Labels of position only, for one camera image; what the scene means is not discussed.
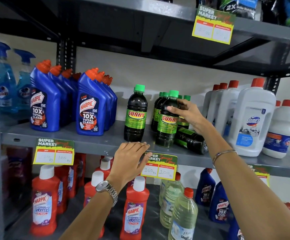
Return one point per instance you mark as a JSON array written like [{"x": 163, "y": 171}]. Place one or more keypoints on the person's right hand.
[{"x": 191, "y": 114}]

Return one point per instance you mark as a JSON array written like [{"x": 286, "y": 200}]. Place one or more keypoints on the person's left hand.
[{"x": 127, "y": 164}]

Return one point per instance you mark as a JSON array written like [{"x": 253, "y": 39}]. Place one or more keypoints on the person's left thumb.
[{"x": 147, "y": 161}]

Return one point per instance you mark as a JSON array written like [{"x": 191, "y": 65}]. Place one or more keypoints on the person's right thumb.
[{"x": 175, "y": 110}]

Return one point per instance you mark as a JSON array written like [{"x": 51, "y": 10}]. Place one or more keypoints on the dark floor cleaner bottle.
[{"x": 167, "y": 129}]

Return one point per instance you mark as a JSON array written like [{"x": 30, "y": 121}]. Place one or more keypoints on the person's left forearm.
[{"x": 92, "y": 219}]

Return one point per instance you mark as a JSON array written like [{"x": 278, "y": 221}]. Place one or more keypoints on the person's right forearm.
[{"x": 247, "y": 192}]

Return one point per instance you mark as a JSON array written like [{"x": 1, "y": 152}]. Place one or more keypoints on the green yellow price tag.
[
  {"x": 53, "y": 152},
  {"x": 213, "y": 28},
  {"x": 262, "y": 175},
  {"x": 161, "y": 168}
]

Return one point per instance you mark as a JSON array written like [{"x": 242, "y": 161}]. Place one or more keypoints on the large white red-capped bottle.
[
  {"x": 207, "y": 99},
  {"x": 226, "y": 107},
  {"x": 253, "y": 122},
  {"x": 213, "y": 104}
]

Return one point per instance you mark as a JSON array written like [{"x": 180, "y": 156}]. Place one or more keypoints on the cluster of dark green-capped bottles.
[{"x": 135, "y": 119}]

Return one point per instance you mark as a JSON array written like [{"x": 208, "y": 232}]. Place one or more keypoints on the clear pale yellow liquid bottle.
[
  {"x": 167, "y": 204},
  {"x": 183, "y": 217}
]

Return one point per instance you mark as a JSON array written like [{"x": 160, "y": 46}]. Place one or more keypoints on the silver wrist watch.
[{"x": 107, "y": 188}]

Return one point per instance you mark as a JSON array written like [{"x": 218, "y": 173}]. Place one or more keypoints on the grey metal shelf rack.
[{"x": 97, "y": 144}]

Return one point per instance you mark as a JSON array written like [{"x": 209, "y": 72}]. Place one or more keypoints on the silver bangle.
[{"x": 222, "y": 153}]

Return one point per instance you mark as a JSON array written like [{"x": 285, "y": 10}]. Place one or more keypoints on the blue toilet cleaner bottle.
[
  {"x": 205, "y": 188},
  {"x": 218, "y": 204},
  {"x": 234, "y": 228}
]

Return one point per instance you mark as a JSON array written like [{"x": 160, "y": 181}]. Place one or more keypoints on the small white red-capped bottle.
[
  {"x": 277, "y": 103},
  {"x": 279, "y": 132}
]

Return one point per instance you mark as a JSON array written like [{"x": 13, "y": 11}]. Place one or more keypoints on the group of red white-capped bottles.
[{"x": 45, "y": 204}]

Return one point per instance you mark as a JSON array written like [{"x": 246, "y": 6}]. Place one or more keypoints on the rows of blue orange-capped bottles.
[{"x": 45, "y": 107}]

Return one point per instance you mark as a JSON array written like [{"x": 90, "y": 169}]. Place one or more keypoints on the dark blue detergent pouch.
[{"x": 239, "y": 7}]

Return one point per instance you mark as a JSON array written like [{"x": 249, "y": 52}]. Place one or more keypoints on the purple cleaner bottle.
[{"x": 18, "y": 167}]

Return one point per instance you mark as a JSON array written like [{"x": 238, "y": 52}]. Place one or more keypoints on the black detergent pouch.
[{"x": 272, "y": 8}]

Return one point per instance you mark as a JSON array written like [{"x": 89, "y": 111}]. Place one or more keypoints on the blue glass cleaner spray bottle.
[
  {"x": 4, "y": 82},
  {"x": 23, "y": 82}
]

